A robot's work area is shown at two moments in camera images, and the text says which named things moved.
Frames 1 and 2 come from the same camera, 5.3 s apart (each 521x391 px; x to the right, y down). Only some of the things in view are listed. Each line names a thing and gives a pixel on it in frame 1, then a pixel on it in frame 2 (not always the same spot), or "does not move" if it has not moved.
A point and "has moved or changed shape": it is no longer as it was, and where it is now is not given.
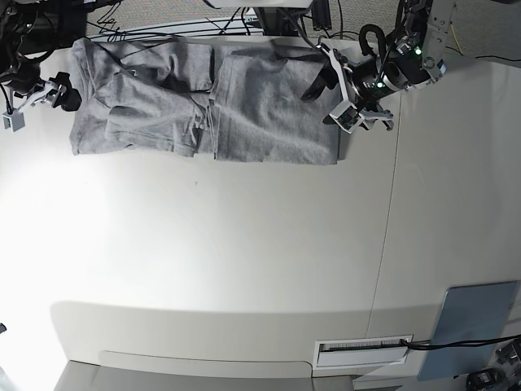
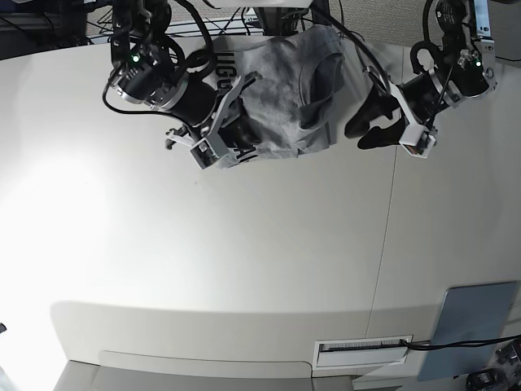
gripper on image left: (56, 92) → (196, 103)
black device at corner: (486, 380) does not move
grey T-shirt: (233, 103) has moved or changed shape
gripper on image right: (362, 82) → (421, 98)
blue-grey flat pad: (470, 313) does not move
